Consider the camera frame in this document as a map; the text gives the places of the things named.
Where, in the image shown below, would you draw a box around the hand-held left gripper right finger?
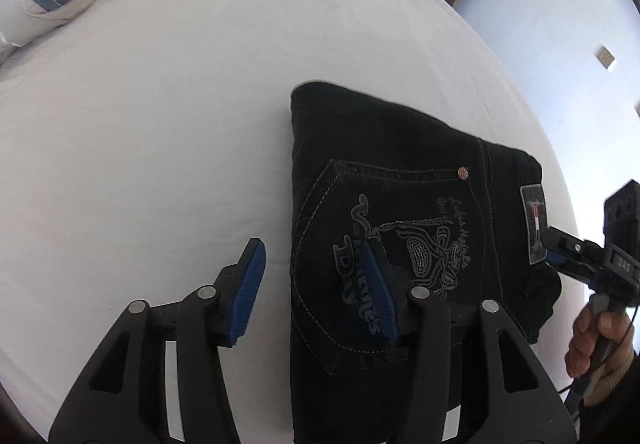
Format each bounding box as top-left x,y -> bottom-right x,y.
362,241 -> 578,444

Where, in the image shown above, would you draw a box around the black pants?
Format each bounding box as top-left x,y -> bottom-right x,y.
289,82 -> 562,444

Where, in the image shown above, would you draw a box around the person's right hand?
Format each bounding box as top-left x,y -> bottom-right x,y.
565,310 -> 636,379

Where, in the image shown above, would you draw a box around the person's right forearm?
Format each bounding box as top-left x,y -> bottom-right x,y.
575,349 -> 640,444

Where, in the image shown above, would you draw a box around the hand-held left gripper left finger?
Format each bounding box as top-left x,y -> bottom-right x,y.
47,238 -> 266,444

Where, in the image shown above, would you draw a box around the thin black cable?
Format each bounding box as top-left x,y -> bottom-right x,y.
557,304 -> 640,397

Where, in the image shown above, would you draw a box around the white bed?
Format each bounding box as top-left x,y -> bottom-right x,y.
0,0 -> 591,444

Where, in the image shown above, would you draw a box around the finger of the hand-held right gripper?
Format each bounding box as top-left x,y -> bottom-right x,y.
542,223 -> 601,259
546,250 -> 601,289

